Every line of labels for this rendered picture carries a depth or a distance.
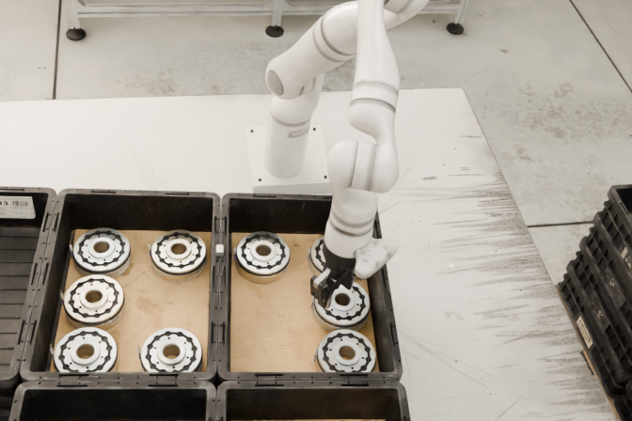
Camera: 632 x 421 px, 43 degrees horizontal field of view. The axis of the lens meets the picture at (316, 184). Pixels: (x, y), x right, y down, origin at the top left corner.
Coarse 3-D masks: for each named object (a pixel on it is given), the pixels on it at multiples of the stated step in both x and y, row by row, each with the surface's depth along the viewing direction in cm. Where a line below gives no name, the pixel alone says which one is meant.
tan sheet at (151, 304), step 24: (144, 240) 154; (72, 264) 148; (144, 264) 150; (144, 288) 146; (168, 288) 146; (192, 288) 147; (144, 312) 142; (168, 312) 143; (192, 312) 143; (120, 336) 138; (144, 336) 139; (120, 360) 135
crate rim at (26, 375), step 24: (72, 192) 147; (96, 192) 148; (120, 192) 148; (144, 192) 149; (168, 192) 149; (192, 192) 150; (216, 216) 146; (48, 240) 139; (216, 240) 143; (48, 264) 135; (216, 264) 139; (216, 288) 135; (216, 312) 132; (216, 336) 129; (24, 360) 123; (216, 360) 126
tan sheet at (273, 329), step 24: (240, 240) 156; (288, 240) 157; (312, 240) 158; (240, 288) 148; (264, 288) 149; (288, 288) 149; (240, 312) 145; (264, 312) 145; (288, 312) 146; (312, 312) 146; (240, 336) 141; (264, 336) 142; (288, 336) 142; (312, 336) 143; (240, 360) 138; (264, 360) 138; (288, 360) 139; (312, 360) 139
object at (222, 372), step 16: (224, 208) 148; (224, 224) 145; (224, 240) 143; (224, 256) 140; (224, 272) 140; (384, 272) 142; (224, 288) 136; (384, 288) 139; (224, 304) 133; (384, 304) 137; (224, 320) 131; (224, 336) 131; (224, 352) 127; (400, 352) 131; (224, 368) 125; (400, 368) 129
